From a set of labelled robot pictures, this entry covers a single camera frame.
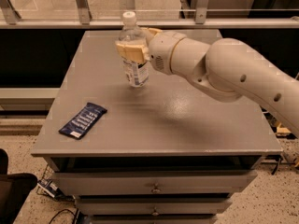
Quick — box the black floor cable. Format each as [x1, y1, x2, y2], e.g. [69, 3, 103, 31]
[48, 207, 82, 224]

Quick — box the yellow wooden frame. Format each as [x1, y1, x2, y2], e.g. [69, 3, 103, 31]
[276, 122, 293, 137]

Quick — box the grey drawer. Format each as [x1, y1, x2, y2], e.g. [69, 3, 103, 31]
[76, 198, 232, 216]
[51, 171, 257, 196]
[90, 216, 217, 224]

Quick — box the bottom grey drawer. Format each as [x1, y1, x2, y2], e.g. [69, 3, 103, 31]
[90, 216, 217, 224]

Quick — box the blue white power strip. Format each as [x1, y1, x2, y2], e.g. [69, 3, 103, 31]
[37, 178, 60, 198]

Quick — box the metal glass railing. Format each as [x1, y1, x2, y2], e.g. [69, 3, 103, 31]
[0, 0, 299, 29]

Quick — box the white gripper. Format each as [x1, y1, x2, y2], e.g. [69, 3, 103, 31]
[115, 27, 187, 75]

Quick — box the black office chair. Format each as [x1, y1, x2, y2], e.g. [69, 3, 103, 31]
[0, 149, 37, 224]

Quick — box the top grey drawer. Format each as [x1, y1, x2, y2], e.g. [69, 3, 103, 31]
[51, 171, 257, 196]

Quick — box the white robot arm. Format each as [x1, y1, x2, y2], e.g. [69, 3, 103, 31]
[116, 28, 299, 136]

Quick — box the middle grey drawer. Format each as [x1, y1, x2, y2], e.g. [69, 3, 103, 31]
[76, 198, 232, 216]

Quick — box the blue rxbar blueberry wrapper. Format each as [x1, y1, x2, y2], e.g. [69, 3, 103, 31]
[59, 103, 107, 140]

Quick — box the clear plastic water bottle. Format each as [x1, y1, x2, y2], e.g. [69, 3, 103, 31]
[117, 11, 149, 87]

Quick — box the grey drawer cabinet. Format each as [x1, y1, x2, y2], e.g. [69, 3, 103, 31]
[32, 31, 282, 220]

